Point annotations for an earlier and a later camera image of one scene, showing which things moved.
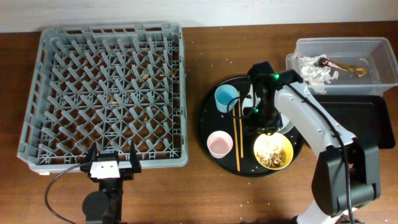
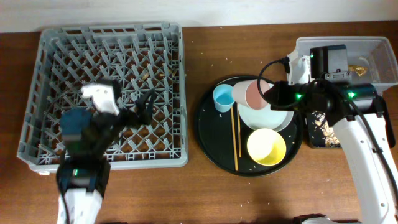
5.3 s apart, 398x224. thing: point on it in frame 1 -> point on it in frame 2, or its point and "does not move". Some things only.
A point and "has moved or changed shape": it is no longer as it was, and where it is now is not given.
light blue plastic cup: x=223 y=94 does not move
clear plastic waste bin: x=363 y=66 does not move
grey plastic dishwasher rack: x=110 y=85 does not move
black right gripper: x=271 y=124 -> x=280 y=88
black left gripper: x=127 y=174 -> x=125 y=118
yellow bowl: x=274 y=151 has moved or changed shape
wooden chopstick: x=240 y=124 has moved or changed shape
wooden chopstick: x=236 y=139 does not move
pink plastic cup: x=219 y=144 -> x=247 y=93
